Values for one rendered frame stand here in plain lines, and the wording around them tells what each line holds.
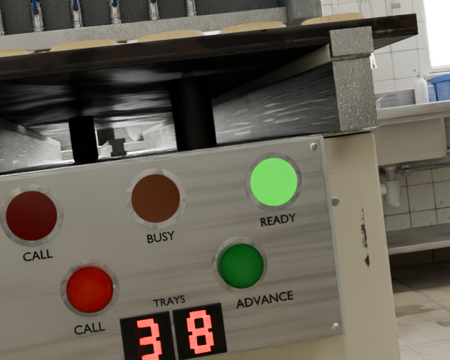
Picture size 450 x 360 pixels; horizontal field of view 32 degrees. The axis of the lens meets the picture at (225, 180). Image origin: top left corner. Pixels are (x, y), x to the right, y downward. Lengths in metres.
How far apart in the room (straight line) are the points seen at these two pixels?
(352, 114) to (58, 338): 0.25
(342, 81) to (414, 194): 4.01
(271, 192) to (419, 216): 4.05
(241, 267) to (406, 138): 3.38
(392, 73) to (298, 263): 4.00
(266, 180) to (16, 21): 0.87
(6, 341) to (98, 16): 0.88
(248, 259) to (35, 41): 0.83
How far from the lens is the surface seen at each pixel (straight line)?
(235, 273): 0.52
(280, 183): 0.53
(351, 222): 0.58
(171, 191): 0.52
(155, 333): 0.53
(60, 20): 1.34
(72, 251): 0.52
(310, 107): 0.61
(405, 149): 3.88
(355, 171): 0.58
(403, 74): 4.54
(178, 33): 0.55
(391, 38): 0.58
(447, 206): 4.61
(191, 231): 0.53
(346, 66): 0.55
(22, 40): 1.29
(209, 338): 0.54
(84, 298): 0.52
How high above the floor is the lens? 0.85
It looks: 3 degrees down
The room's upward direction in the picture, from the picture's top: 7 degrees counter-clockwise
